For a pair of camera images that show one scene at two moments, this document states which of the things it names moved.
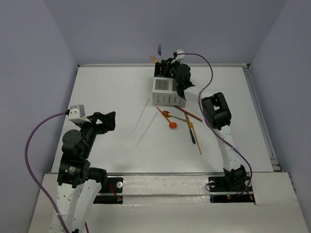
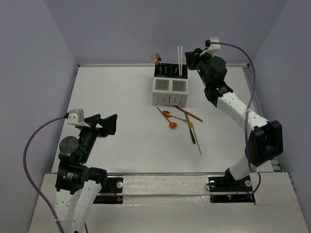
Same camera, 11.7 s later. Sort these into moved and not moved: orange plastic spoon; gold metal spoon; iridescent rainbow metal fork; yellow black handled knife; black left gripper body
Moved: iridescent rainbow metal fork
Not moved: orange plastic spoon; yellow black handled knife; gold metal spoon; black left gripper body
